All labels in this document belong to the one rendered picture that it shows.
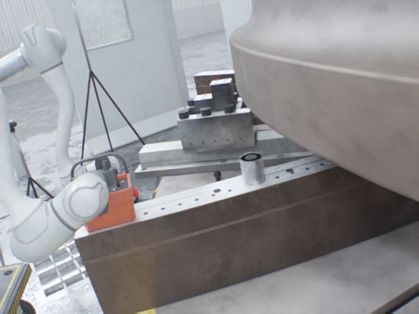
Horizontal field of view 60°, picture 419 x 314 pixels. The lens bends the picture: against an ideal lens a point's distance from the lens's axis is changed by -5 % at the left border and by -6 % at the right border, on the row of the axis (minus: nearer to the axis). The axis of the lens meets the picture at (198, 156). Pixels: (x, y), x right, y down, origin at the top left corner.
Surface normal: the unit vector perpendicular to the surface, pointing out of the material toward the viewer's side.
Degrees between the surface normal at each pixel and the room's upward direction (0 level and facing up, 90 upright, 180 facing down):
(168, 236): 90
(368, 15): 72
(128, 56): 90
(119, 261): 90
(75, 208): 78
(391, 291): 0
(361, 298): 0
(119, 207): 97
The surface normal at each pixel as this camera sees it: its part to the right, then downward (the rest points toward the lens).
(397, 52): -0.70, -0.53
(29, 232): 0.13, 0.12
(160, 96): 0.54, 0.23
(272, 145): -0.22, 0.10
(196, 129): -0.16, 0.40
